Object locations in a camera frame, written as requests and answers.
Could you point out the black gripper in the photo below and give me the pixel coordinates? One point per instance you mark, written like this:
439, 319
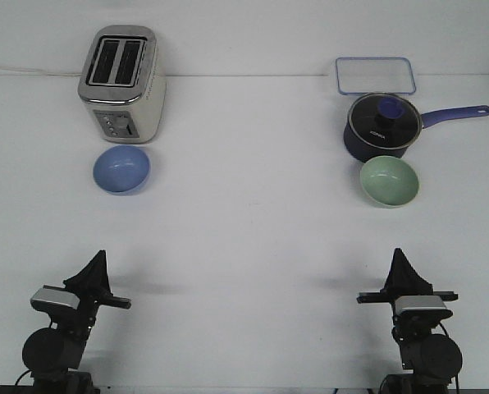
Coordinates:
402, 280
91, 285

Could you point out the green bowl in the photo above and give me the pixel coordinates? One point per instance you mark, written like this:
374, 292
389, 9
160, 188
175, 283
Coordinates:
389, 181

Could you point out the blue bowl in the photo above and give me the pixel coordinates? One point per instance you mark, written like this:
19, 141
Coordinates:
122, 170

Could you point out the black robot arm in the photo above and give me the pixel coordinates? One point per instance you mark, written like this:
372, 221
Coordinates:
53, 354
430, 358

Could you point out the glass pot lid blue knob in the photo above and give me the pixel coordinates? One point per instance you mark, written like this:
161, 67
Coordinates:
384, 121

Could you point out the silver two-slot toaster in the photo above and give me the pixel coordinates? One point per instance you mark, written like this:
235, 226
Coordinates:
123, 83

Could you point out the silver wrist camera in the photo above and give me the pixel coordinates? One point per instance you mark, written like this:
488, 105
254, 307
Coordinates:
415, 304
49, 299

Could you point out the blue saucepan with handle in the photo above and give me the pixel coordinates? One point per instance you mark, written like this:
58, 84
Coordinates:
363, 152

